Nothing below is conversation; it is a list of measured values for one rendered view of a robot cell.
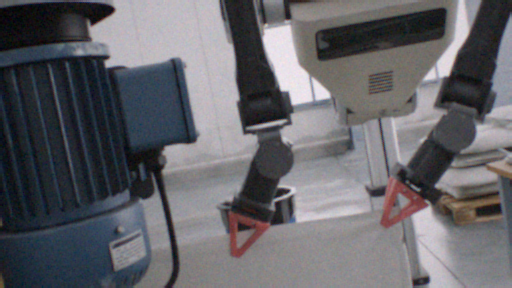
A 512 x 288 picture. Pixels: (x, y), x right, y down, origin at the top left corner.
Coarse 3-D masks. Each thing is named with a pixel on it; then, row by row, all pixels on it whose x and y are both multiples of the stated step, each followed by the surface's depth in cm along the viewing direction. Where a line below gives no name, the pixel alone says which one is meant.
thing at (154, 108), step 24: (120, 72) 54; (144, 72) 55; (168, 72) 56; (120, 96) 54; (144, 96) 55; (168, 96) 56; (120, 120) 55; (144, 120) 55; (168, 120) 56; (192, 120) 57; (144, 144) 55; (168, 144) 56
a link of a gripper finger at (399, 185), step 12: (396, 168) 90; (396, 180) 87; (408, 180) 88; (396, 192) 87; (408, 192) 87; (420, 192) 86; (420, 204) 87; (384, 216) 89; (396, 216) 89; (408, 216) 88
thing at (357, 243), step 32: (288, 224) 92; (320, 224) 89; (352, 224) 89; (160, 256) 91; (192, 256) 90; (224, 256) 89; (256, 256) 89; (288, 256) 89; (320, 256) 89; (352, 256) 90; (384, 256) 90
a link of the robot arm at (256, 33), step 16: (224, 0) 78; (240, 0) 78; (240, 16) 79; (256, 16) 79; (240, 32) 80; (256, 32) 80; (240, 48) 81; (256, 48) 81; (240, 64) 82; (256, 64) 82; (272, 64) 84; (240, 80) 83; (256, 80) 83; (272, 80) 83; (240, 96) 84; (256, 96) 86; (272, 96) 85; (256, 112) 85; (272, 112) 86
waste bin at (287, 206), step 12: (276, 192) 340; (288, 192) 329; (216, 204) 320; (228, 204) 335; (276, 204) 302; (288, 204) 308; (228, 216) 307; (276, 216) 302; (288, 216) 307; (228, 228) 311; (240, 228) 303
